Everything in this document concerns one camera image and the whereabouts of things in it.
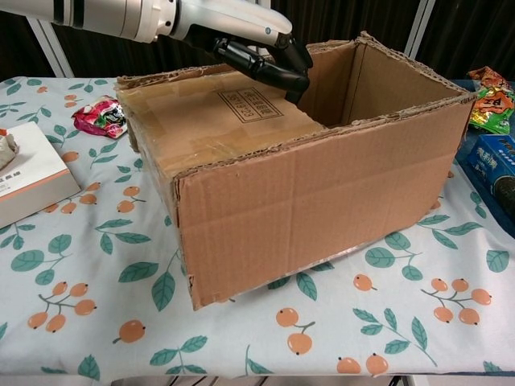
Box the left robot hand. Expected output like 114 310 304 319
171 0 314 105

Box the brown cardboard shipping box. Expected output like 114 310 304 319
115 31 480 311

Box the white orange-trimmed product box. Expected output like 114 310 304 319
0 122 84 229

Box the red drink pouch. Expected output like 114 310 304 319
71 95 129 140

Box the green orange snack bag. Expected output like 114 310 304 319
465 67 515 136

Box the floral leaf-print tablecloth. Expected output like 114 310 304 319
0 76 515 381

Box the blue cookie pack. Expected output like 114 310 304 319
466 134 515 226

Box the white slanted partition post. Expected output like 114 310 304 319
27 18 76 78
402 0 432 61

